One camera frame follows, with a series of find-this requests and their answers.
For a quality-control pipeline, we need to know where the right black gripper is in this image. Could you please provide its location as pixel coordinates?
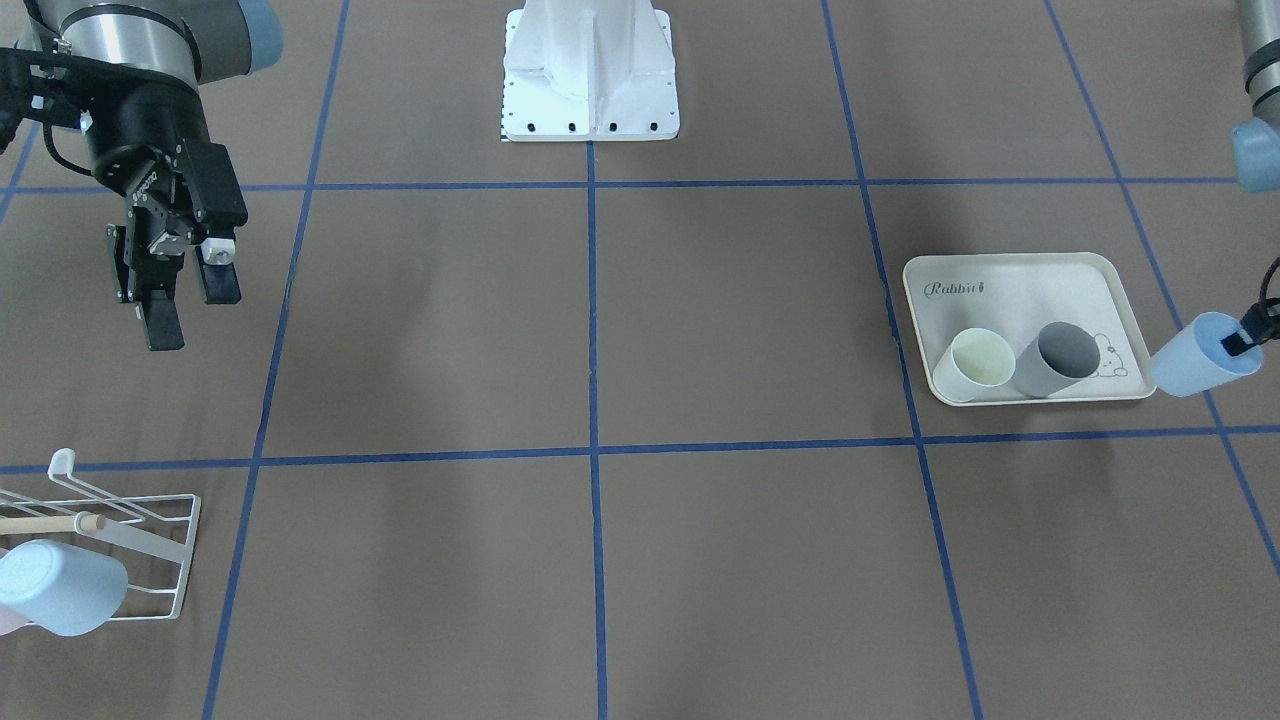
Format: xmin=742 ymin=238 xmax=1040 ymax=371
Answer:
xmin=84 ymin=85 xmax=248 ymax=352

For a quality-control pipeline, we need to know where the wooden rack dowel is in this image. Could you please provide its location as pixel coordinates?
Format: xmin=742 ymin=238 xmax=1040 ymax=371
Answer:
xmin=0 ymin=512 xmax=108 ymax=536

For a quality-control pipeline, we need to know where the cream plastic cup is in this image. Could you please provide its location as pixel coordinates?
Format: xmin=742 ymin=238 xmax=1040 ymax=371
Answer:
xmin=931 ymin=327 xmax=1016 ymax=404

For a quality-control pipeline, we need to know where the white wire cup rack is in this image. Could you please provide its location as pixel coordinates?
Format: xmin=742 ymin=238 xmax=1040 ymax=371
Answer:
xmin=1 ymin=448 xmax=202 ymax=626

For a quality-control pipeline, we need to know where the pink plastic cup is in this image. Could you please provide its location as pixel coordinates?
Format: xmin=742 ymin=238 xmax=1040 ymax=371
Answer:
xmin=1 ymin=550 xmax=35 ymax=635

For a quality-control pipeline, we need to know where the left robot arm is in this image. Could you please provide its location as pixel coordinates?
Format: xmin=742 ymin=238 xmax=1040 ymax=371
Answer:
xmin=1222 ymin=1 xmax=1279 ymax=357

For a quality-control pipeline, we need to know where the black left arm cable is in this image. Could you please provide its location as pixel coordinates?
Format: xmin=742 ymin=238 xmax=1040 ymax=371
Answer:
xmin=1254 ymin=255 xmax=1280 ymax=331

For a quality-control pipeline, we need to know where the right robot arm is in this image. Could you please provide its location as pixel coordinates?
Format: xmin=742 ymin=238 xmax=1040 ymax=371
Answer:
xmin=3 ymin=1 xmax=283 ymax=351

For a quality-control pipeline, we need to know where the blue cup front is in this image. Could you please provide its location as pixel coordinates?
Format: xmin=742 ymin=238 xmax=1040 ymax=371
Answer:
xmin=1149 ymin=313 xmax=1265 ymax=397

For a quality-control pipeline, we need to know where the cream serving tray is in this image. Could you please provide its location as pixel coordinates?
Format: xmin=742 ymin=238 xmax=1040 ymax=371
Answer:
xmin=902 ymin=252 xmax=1155 ymax=407

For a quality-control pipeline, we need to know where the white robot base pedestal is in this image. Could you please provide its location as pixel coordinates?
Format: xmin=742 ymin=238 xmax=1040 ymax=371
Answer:
xmin=500 ymin=1 xmax=681 ymax=143

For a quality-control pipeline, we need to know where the blue cup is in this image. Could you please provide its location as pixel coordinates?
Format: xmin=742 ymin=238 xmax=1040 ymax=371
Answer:
xmin=1149 ymin=313 xmax=1265 ymax=397
xmin=1 ymin=539 xmax=129 ymax=637

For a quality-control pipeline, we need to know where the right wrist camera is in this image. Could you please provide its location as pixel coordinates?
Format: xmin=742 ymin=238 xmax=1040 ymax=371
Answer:
xmin=1 ymin=47 xmax=87 ymax=152

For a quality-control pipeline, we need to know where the grey plastic cup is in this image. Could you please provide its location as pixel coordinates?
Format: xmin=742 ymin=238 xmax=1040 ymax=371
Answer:
xmin=1012 ymin=322 xmax=1101 ymax=398

